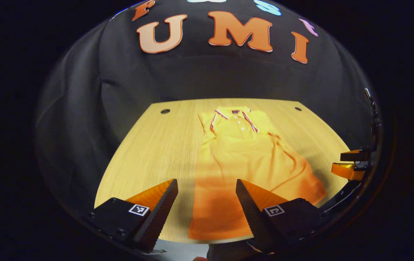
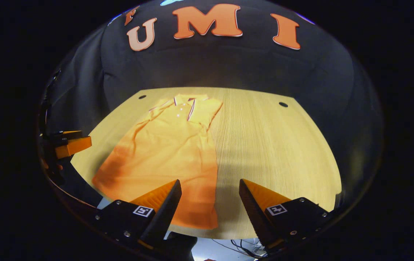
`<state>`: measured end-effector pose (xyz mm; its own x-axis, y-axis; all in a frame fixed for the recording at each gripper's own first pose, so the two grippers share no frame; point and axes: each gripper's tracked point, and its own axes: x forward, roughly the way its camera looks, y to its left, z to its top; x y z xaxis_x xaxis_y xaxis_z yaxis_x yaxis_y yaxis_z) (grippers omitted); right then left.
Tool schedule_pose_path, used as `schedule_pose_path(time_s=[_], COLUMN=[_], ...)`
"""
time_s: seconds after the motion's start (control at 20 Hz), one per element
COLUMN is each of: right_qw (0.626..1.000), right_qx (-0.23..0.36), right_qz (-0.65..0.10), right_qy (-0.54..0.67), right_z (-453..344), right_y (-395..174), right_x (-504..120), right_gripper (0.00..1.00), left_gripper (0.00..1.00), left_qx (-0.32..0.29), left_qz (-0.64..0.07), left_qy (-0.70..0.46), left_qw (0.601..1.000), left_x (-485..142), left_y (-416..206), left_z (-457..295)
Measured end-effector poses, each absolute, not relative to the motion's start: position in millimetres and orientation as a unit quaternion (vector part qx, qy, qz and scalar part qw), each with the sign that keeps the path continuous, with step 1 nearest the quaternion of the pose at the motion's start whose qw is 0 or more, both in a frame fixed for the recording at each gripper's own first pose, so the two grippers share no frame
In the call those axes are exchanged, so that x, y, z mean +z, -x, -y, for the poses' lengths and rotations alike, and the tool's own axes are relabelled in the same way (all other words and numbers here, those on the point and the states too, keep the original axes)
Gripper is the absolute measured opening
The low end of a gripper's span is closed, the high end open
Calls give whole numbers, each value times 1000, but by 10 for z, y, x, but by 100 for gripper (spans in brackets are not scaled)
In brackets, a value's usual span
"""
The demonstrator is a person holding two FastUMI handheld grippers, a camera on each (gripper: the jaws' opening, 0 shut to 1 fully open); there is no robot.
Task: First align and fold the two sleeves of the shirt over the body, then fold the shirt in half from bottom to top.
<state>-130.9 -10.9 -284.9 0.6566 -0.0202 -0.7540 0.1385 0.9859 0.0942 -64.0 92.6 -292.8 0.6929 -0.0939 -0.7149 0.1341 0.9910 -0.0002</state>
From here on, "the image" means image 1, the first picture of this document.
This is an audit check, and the orange collared T-shirt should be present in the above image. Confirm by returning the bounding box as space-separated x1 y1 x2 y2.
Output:
188 106 327 241

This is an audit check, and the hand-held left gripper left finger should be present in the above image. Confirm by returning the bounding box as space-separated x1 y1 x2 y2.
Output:
87 178 179 253

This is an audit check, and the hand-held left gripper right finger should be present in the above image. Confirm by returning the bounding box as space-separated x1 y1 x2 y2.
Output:
236 178 325 254

